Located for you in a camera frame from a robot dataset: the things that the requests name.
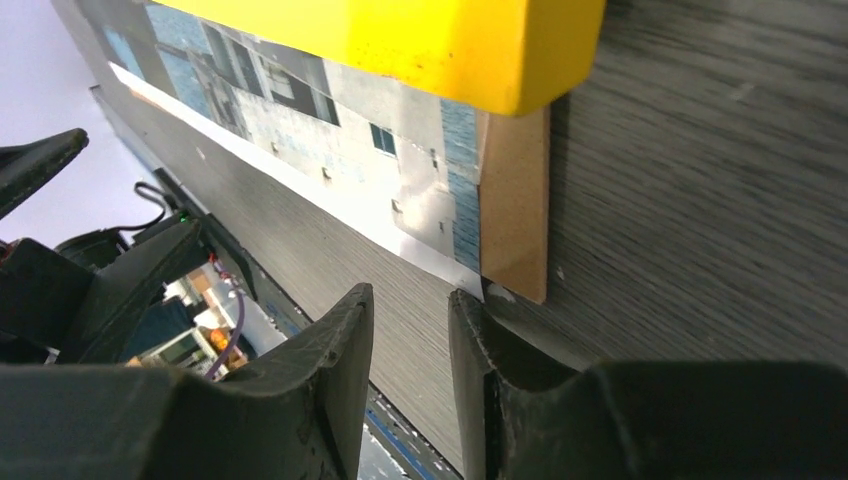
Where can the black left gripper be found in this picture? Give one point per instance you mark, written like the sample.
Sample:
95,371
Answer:
42,292

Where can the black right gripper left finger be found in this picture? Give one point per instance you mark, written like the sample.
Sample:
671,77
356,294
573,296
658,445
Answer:
296,412

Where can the brown frame backing board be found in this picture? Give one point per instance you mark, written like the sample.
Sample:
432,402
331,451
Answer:
513,192

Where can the building and sky photo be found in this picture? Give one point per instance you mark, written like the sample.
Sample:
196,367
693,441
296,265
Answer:
396,164

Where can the yellow picture frame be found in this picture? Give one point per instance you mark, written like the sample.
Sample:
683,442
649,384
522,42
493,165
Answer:
508,57

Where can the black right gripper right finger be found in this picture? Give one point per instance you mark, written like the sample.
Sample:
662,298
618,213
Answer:
524,415

